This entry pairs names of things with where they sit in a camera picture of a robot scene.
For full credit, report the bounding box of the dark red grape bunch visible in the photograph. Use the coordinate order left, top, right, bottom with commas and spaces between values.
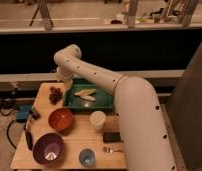
49, 87, 63, 105

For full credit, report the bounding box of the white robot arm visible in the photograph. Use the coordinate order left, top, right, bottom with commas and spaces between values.
54, 45, 177, 171

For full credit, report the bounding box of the red bowl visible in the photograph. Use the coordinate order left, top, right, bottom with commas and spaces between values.
48, 108, 74, 132

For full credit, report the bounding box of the purple bowl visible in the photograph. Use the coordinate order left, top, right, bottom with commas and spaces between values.
33, 133, 65, 165

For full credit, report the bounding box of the green plastic tray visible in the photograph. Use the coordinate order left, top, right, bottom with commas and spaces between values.
63, 78, 114, 112

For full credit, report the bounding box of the white paper cup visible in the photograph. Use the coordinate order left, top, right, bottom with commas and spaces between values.
90, 111, 106, 131

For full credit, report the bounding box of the blue power box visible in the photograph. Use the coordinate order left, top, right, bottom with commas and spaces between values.
16, 105, 31, 123

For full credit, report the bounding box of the wooden table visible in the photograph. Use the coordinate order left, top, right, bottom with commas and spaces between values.
11, 83, 126, 170

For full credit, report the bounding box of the black rectangular block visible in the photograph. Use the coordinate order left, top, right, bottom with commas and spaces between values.
103, 132, 121, 143

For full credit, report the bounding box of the small blue cup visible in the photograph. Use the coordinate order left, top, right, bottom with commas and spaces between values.
79, 148, 95, 167

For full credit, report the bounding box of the silver fork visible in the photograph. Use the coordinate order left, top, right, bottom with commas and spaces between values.
103, 147, 123, 154

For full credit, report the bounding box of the black handled tool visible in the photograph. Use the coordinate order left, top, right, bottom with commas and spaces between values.
24, 122, 33, 150

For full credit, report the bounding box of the black cable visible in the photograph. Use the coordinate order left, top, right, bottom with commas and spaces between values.
0, 96, 28, 150

